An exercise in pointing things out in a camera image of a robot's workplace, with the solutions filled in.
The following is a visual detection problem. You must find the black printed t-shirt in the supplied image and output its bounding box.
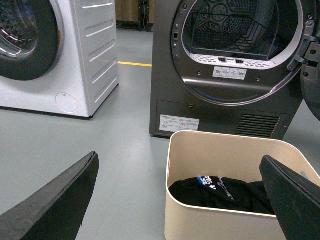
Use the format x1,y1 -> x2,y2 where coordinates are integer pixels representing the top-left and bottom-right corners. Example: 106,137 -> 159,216
169,176 -> 275,215

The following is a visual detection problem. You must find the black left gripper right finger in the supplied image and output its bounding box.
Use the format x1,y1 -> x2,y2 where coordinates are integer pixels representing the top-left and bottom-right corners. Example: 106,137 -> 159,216
259,155 -> 320,240

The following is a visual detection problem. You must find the dark grey tumble dryer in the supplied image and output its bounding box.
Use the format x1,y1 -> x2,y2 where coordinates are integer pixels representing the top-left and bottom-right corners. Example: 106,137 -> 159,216
149,0 -> 305,140

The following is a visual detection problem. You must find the beige plastic laundry hamper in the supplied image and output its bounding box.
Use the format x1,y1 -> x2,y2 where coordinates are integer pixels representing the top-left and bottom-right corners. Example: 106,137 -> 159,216
164,130 -> 320,240

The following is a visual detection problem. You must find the wooden crate on rack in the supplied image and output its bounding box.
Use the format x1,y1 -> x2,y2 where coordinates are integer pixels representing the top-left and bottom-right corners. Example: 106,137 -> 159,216
115,0 -> 155,32

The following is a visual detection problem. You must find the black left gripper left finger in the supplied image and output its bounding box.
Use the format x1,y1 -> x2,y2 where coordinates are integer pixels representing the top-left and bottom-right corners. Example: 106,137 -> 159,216
0,151 -> 100,240

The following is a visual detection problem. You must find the white washing machine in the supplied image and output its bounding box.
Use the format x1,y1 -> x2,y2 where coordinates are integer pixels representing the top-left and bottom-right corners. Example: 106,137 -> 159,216
0,0 -> 119,119

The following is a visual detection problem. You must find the grey dryer door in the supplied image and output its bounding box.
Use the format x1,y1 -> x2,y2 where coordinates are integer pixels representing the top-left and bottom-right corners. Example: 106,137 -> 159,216
287,0 -> 320,119

